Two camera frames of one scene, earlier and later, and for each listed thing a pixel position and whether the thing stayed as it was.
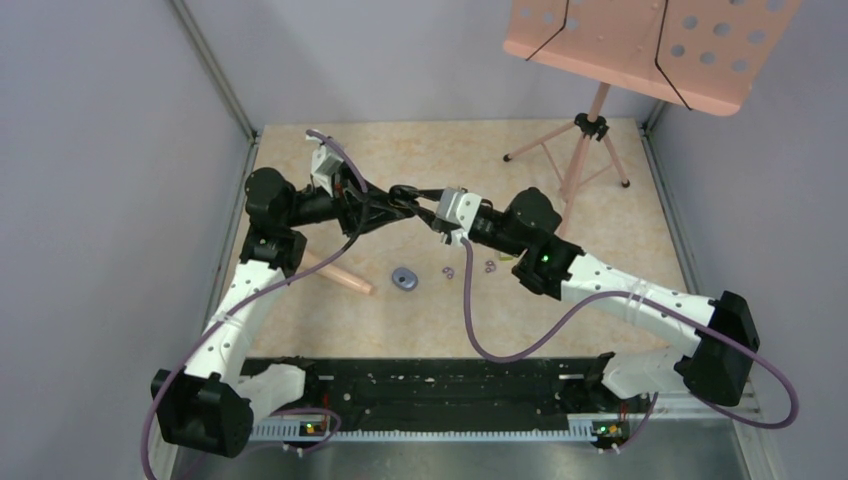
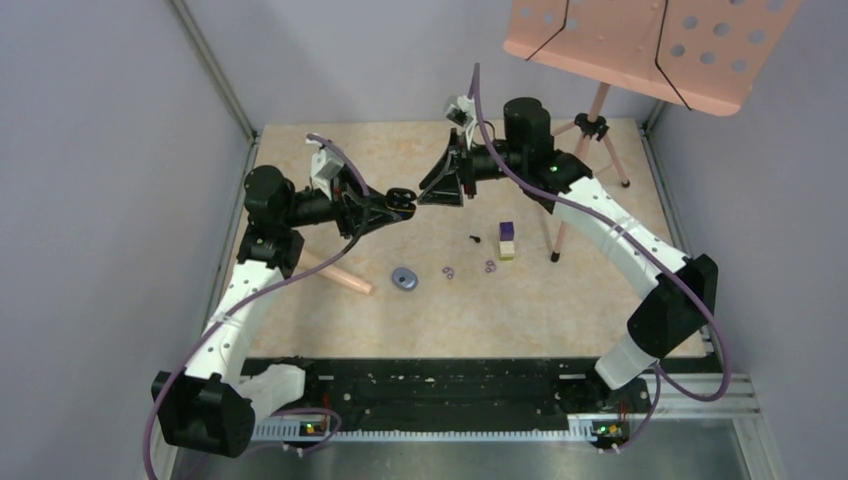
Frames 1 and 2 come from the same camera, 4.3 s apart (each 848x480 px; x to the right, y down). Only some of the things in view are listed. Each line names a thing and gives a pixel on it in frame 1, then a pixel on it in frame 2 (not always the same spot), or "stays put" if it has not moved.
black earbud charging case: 404,196 stays put
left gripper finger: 378,194 stays put
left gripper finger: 387,217 stays put
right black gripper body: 492,233 → 476,165
